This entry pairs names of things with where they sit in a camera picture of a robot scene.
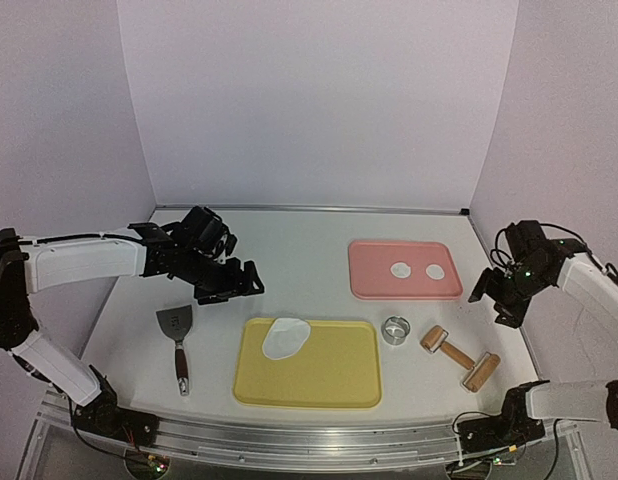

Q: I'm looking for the round dumpling wrapper right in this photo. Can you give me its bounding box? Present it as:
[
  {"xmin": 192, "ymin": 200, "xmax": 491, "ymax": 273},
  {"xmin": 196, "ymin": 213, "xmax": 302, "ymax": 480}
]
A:
[{"xmin": 425, "ymin": 264, "xmax": 445, "ymax": 281}]

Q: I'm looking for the round metal cutter ring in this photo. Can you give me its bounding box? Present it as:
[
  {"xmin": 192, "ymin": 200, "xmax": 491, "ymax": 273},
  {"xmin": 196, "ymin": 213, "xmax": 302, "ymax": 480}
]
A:
[{"xmin": 382, "ymin": 315, "xmax": 412, "ymax": 347}]

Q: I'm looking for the round dumpling wrapper left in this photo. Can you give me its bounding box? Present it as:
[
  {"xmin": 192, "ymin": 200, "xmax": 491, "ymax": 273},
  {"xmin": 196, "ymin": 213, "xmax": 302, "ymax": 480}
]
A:
[{"xmin": 390, "ymin": 262, "xmax": 412, "ymax": 279}]

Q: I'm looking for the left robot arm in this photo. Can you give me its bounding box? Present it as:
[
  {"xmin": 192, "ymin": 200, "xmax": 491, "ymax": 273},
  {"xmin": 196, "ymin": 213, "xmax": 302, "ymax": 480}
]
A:
[{"xmin": 0, "ymin": 206, "xmax": 265, "ymax": 447}]

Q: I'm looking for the pink plastic tray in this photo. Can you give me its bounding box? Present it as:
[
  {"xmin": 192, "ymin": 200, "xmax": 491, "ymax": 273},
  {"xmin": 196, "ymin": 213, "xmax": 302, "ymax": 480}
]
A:
[{"xmin": 348, "ymin": 240, "xmax": 463, "ymax": 301}]

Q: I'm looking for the white dough lump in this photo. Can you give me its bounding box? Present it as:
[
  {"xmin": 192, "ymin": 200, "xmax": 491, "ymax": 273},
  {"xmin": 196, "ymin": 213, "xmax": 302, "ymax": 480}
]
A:
[{"xmin": 262, "ymin": 317, "xmax": 311, "ymax": 361}]

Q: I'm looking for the yellow plastic tray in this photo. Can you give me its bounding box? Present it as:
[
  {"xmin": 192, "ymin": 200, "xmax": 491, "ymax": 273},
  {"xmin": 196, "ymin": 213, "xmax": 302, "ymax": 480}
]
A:
[{"xmin": 233, "ymin": 318, "xmax": 382, "ymax": 410}]

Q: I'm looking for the round dumpling wrapper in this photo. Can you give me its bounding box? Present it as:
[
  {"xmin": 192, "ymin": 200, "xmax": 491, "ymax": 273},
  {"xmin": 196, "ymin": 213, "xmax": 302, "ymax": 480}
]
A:
[
  {"xmin": 425, "ymin": 264, "xmax": 445, "ymax": 281},
  {"xmin": 390, "ymin": 262, "xmax": 412, "ymax": 279}
]

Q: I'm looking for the wooden double-ended rolling pin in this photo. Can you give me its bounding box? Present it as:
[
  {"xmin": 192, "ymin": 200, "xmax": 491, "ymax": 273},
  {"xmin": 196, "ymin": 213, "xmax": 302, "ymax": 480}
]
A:
[{"xmin": 420, "ymin": 325, "xmax": 501, "ymax": 393}]

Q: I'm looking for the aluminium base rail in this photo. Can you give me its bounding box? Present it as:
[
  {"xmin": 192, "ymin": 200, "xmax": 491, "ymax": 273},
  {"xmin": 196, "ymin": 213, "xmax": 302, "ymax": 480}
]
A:
[{"xmin": 16, "ymin": 389, "xmax": 590, "ymax": 480}]

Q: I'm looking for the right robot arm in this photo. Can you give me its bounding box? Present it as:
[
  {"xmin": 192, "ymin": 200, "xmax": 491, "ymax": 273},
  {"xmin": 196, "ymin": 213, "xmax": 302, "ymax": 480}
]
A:
[{"xmin": 452, "ymin": 220, "xmax": 618, "ymax": 454}]

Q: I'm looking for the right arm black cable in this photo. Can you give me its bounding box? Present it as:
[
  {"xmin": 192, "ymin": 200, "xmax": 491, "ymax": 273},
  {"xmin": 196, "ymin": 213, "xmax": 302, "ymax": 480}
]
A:
[{"xmin": 491, "ymin": 222, "xmax": 590, "ymax": 269}]

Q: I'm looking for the metal scraper with wooden handle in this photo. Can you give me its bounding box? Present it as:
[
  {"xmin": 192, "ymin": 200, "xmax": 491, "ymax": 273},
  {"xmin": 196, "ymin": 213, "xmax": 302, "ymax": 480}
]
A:
[{"xmin": 156, "ymin": 305, "xmax": 193, "ymax": 397}]

